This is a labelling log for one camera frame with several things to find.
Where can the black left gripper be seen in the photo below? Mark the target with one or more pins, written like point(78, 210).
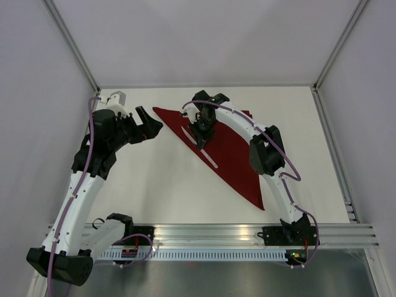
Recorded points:
point(149, 130)

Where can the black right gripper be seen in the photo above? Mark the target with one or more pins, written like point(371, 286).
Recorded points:
point(201, 138)

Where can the red cloth napkin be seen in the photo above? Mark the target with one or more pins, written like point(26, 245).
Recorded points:
point(227, 155)

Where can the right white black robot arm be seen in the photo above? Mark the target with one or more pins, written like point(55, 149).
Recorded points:
point(267, 158)

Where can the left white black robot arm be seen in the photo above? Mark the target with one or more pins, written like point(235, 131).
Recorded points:
point(65, 255)

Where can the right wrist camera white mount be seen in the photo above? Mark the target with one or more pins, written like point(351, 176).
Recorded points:
point(191, 113)

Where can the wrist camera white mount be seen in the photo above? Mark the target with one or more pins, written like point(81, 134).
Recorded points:
point(114, 102)
point(191, 113)

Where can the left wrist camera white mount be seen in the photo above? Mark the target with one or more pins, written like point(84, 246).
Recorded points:
point(114, 102)

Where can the aluminium frame rail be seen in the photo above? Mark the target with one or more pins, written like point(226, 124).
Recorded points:
point(253, 236)

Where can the right robot arm base mount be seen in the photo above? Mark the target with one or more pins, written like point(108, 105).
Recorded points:
point(277, 236)

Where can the white slotted cable duct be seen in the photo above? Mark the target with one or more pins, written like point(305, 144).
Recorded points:
point(216, 255)

